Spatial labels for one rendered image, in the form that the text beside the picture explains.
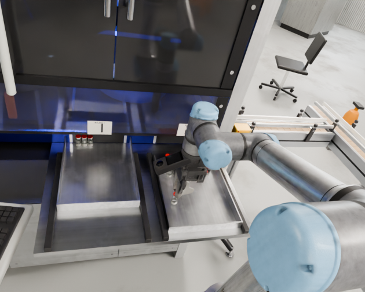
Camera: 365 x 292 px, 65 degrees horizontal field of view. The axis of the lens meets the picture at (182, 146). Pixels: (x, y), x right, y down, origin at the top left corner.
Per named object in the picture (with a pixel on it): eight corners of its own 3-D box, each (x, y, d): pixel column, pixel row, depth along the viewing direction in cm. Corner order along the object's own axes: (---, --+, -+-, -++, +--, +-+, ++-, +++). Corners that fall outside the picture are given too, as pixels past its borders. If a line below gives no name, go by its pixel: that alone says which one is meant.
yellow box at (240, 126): (226, 132, 131) (231, 120, 126) (240, 133, 133) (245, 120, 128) (232, 143, 125) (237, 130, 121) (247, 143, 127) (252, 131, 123)
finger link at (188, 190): (192, 203, 99) (197, 183, 94) (175, 204, 97) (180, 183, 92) (189, 196, 101) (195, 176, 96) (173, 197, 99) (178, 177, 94)
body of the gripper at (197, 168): (203, 185, 94) (212, 157, 87) (177, 185, 91) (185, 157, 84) (197, 168, 100) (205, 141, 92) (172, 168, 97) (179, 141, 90)
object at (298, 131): (214, 148, 139) (223, 121, 129) (204, 128, 150) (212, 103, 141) (328, 149, 160) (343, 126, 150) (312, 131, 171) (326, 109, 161)
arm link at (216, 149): (250, 149, 70) (234, 122, 78) (207, 149, 67) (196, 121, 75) (240, 172, 75) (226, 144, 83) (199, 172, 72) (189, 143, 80)
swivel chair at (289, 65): (303, 97, 414) (335, 36, 360) (288, 108, 376) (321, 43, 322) (269, 80, 435) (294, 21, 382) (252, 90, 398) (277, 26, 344)
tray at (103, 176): (65, 142, 116) (64, 135, 114) (130, 143, 124) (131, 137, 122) (57, 211, 91) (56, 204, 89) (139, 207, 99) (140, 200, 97)
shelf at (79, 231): (51, 146, 116) (51, 142, 115) (212, 147, 137) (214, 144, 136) (33, 257, 81) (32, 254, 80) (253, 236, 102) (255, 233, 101)
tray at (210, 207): (153, 161, 118) (154, 154, 116) (211, 161, 126) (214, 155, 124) (167, 233, 93) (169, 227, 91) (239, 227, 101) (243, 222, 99)
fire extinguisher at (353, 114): (325, 137, 339) (351, 96, 304) (345, 148, 327) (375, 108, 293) (317, 143, 323) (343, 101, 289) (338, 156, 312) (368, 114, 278)
